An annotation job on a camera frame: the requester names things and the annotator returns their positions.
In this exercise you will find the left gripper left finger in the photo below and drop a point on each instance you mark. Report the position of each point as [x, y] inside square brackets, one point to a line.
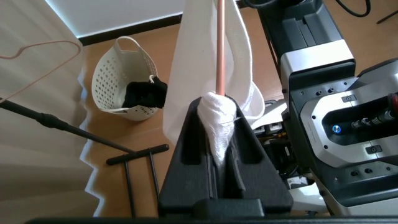
[183, 183]

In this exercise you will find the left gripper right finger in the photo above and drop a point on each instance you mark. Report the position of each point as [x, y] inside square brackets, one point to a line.
[258, 183]

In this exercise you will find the white printed T-shirt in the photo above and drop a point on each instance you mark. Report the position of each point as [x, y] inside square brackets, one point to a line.
[196, 46]

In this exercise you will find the pink clothes hanger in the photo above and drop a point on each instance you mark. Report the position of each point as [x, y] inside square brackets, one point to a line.
[46, 42]
[221, 46]

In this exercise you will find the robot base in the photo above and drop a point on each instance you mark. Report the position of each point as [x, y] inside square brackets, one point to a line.
[317, 59]

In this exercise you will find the white laundry basket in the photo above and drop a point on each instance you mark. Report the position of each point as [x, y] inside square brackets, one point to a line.
[109, 77]

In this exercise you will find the black clothes rack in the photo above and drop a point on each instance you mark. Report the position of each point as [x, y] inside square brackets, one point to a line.
[62, 126]

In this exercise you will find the black garment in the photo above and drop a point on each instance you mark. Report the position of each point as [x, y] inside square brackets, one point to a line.
[144, 93]

